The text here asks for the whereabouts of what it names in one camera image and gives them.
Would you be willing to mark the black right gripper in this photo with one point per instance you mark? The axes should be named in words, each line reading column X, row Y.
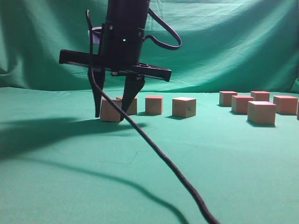
column 119, row 52

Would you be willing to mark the edge pink cube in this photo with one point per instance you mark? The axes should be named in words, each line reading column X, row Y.
column 108, row 112

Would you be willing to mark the placed pink cube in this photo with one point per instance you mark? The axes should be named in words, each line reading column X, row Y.
column 184, row 107
column 154, row 105

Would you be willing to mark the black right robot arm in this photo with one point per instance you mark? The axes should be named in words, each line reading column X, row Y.
column 128, row 14

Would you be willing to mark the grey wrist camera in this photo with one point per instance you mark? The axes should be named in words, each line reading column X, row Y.
column 96, row 34

